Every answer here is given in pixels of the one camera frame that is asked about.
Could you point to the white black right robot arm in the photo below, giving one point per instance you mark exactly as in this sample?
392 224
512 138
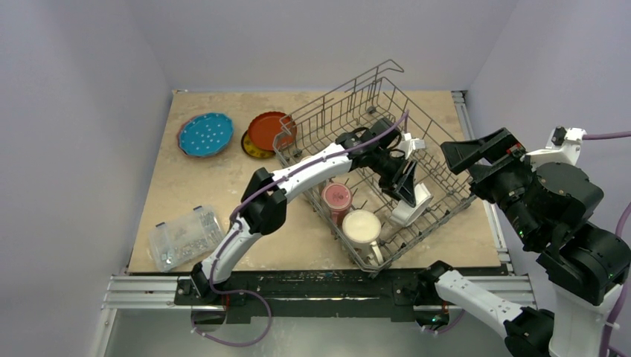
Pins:
548 201

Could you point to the clear plastic screw box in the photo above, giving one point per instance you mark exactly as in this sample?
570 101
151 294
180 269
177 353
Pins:
186 238

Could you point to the pink ghost pattern mug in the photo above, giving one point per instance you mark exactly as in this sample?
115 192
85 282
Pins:
337 199

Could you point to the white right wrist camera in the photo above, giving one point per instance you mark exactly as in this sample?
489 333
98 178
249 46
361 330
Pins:
564 146

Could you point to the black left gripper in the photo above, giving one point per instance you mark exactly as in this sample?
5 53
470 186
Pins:
399 184

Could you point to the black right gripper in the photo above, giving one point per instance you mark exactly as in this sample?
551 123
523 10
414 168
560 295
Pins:
488 169

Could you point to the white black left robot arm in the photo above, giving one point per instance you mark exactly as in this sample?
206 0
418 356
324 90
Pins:
296 182

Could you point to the aluminium rail front left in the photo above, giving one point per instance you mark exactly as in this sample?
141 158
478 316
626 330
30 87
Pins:
140 292

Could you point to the grey wire dish rack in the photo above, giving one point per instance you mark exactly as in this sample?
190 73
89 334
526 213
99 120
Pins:
360 102

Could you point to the blue polka dot plate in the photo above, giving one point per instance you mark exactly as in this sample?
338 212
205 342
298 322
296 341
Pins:
205 135

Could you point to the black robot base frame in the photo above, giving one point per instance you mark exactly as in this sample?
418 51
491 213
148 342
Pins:
400 295

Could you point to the orange fluted plate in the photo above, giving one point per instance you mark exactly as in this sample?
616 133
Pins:
266 126

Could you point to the yellow plate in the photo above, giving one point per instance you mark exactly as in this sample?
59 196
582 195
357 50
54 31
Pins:
249 148

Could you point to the green interior mushroom mug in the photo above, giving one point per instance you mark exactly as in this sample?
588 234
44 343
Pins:
362 229

